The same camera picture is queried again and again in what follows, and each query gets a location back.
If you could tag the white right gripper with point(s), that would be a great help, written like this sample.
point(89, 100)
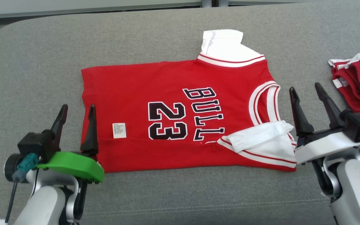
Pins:
point(323, 147)

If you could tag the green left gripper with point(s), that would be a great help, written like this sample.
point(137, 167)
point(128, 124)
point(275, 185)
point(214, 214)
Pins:
point(73, 164)

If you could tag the red Bulls 23 jersey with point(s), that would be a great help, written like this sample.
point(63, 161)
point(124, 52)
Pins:
point(130, 87)

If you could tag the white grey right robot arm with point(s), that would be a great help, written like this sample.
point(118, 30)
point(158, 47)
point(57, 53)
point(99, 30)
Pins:
point(355, 187)

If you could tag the grey fabric sofa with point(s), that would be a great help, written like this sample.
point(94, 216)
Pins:
point(180, 200)

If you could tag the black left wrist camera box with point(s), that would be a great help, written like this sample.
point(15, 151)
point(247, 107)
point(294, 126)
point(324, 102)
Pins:
point(34, 143)

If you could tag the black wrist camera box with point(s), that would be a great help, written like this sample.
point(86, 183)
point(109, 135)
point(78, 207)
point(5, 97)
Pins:
point(34, 143)
point(359, 123)

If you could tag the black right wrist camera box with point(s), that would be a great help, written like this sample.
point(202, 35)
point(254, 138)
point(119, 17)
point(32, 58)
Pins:
point(359, 123)

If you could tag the grey partition post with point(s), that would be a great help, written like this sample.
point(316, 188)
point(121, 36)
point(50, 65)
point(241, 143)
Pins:
point(223, 2)
point(206, 2)

